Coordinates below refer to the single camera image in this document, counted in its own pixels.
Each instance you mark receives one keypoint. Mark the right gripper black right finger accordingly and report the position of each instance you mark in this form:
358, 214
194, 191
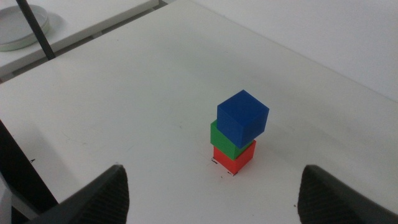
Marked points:
329, 202

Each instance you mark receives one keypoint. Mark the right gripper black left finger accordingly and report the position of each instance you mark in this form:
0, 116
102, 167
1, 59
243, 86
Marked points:
99, 199

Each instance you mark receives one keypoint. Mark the red cube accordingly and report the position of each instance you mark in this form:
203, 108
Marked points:
242, 160

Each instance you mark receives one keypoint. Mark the blue cube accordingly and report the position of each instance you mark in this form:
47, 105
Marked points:
242, 118

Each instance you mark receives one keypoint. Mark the green cube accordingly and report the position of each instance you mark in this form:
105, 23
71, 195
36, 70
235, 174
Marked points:
222, 141

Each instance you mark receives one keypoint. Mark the white side table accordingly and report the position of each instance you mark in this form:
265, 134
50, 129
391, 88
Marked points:
93, 18

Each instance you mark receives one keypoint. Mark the thin black pole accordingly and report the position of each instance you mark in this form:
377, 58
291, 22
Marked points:
35, 29

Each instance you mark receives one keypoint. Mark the round white plate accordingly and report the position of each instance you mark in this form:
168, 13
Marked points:
15, 28

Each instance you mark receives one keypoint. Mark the thick black stand post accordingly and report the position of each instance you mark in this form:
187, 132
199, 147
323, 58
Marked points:
18, 174

